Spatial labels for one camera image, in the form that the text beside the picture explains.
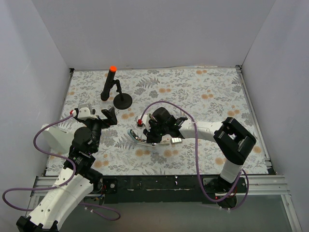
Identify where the white angled bracket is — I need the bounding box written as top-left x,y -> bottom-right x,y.
42,126 -> 74,154

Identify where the black base frame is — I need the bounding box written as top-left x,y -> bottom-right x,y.
88,175 -> 249,208

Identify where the staple tray with staples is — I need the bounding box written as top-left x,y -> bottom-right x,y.
170,138 -> 183,145

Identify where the black microphone desk stand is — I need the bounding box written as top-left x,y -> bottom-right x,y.
113,80 -> 133,110

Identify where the black microphone orange tip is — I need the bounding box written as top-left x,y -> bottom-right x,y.
100,66 -> 117,101

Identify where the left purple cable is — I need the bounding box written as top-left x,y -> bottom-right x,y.
2,110 -> 121,221

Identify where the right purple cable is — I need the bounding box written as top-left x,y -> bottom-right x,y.
137,101 -> 249,210

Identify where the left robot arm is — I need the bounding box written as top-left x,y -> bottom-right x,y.
16,104 -> 117,232

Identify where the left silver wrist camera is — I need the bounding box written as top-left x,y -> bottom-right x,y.
75,103 -> 97,120

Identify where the purple cable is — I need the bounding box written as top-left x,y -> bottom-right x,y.
2,110 -> 121,221
137,101 -> 249,210

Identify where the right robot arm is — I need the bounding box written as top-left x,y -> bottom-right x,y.
137,107 -> 256,192

